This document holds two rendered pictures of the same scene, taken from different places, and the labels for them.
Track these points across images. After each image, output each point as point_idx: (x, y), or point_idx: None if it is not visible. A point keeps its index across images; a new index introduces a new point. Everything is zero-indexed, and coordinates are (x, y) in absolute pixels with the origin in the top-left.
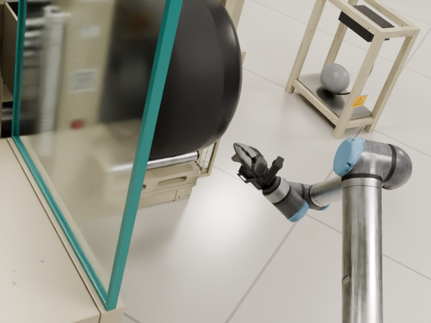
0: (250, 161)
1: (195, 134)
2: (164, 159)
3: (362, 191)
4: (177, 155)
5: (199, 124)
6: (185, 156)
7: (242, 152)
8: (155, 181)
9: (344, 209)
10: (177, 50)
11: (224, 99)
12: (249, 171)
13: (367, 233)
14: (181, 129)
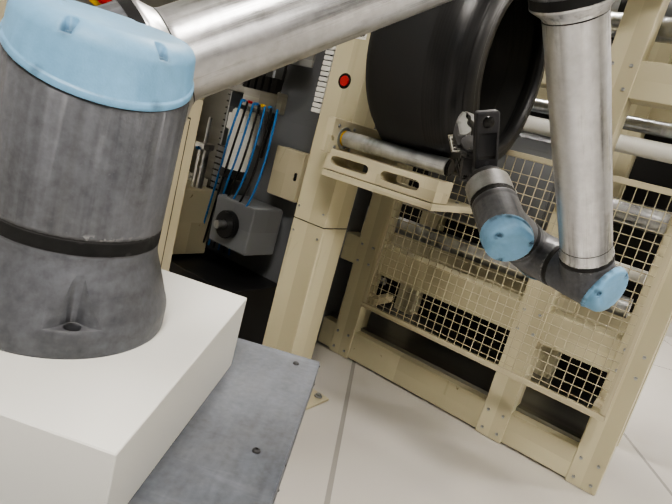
0: (466, 131)
1: (401, 59)
2: (402, 148)
3: None
4: (421, 151)
5: (404, 37)
6: (430, 156)
7: (464, 118)
8: (379, 168)
9: None
10: None
11: (443, 7)
12: (454, 137)
13: None
14: (382, 40)
